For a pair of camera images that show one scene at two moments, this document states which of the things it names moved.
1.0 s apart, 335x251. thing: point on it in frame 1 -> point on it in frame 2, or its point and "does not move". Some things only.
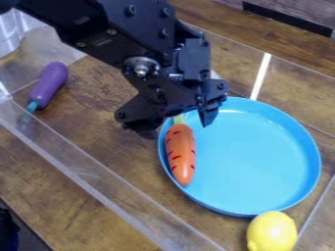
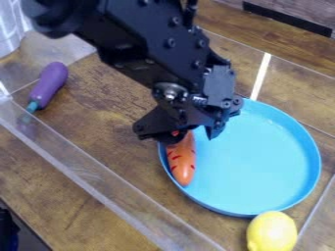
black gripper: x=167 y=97 -> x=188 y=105
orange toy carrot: x=180 y=149 does not move
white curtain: x=14 y=24 does not move
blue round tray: x=257 y=158 does not move
